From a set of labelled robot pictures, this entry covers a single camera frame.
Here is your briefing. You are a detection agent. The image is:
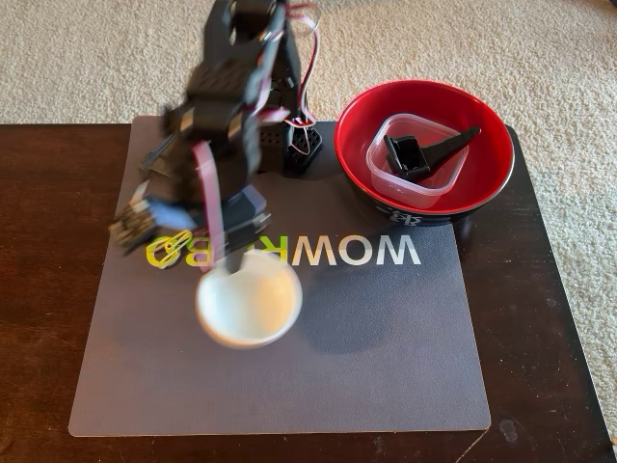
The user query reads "clear plastic container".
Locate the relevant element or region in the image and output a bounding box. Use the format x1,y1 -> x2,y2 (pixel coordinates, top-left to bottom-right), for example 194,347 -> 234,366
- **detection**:
364,113 -> 470,210

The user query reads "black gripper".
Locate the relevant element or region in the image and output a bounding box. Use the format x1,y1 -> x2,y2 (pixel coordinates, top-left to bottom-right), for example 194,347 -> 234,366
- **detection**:
219,185 -> 272,277

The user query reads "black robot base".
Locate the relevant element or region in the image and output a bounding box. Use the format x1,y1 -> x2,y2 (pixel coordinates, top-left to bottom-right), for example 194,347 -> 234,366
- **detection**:
259,120 -> 323,177

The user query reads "grey WOWROBO mat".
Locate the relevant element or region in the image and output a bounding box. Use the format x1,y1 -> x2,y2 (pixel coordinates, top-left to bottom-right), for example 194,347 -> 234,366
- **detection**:
67,115 -> 493,438

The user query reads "small white bowl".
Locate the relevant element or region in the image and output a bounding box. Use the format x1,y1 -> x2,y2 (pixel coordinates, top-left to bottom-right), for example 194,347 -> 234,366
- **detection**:
194,249 -> 304,349

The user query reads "red white servo cable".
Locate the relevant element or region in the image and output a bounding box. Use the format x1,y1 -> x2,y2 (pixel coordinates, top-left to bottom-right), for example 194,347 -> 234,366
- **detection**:
282,2 -> 323,156
191,141 -> 227,271

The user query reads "yellow wire clip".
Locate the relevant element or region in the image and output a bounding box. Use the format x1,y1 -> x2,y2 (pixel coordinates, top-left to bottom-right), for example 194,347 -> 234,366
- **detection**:
146,230 -> 193,269

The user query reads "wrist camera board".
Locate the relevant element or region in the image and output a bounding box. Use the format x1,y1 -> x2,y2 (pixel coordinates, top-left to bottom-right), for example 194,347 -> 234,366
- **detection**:
108,192 -> 194,257

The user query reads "black printed gripper part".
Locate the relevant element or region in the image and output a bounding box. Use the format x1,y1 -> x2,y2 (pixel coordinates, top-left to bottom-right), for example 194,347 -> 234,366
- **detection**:
383,125 -> 482,183

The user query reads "red bowl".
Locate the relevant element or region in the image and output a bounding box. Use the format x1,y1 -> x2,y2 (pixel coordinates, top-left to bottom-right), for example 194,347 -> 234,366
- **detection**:
334,79 -> 516,228

